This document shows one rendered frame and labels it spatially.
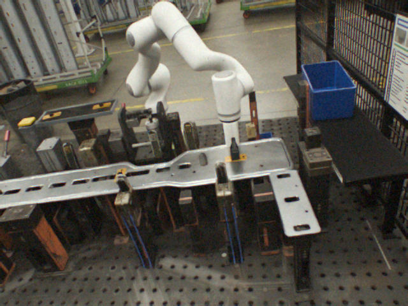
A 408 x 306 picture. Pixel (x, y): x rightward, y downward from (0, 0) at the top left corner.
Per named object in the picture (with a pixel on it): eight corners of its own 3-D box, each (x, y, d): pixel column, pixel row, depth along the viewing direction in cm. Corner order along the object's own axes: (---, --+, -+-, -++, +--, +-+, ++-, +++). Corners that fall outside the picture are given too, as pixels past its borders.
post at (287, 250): (284, 257, 120) (281, 201, 104) (278, 234, 129) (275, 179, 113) (301, 255, 120) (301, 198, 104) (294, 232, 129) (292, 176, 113)
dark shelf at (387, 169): (343, 188, 102) (344, 181, 101) (282, 81, 177) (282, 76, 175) (415, 178, 100) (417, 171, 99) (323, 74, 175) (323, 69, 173)
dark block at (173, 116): (185, 194, 160) (165, 120, 136) (186, 185, 165) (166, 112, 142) (196, 192, 159) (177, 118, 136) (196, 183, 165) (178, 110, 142)
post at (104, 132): (123, 201, 163) (95, 134, 141) (125, 194, 167) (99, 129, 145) (133, 199, 163) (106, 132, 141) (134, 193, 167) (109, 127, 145)
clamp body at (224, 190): (224, 267, 121) (209, 200, 102) (222, 242, 131) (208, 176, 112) (248, 264, 121) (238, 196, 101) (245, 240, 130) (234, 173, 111)
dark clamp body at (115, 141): (128, 209, 158) (101, 145, 137) (132, 191, 169) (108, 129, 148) (149, 206, 157) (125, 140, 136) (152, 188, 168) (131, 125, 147)
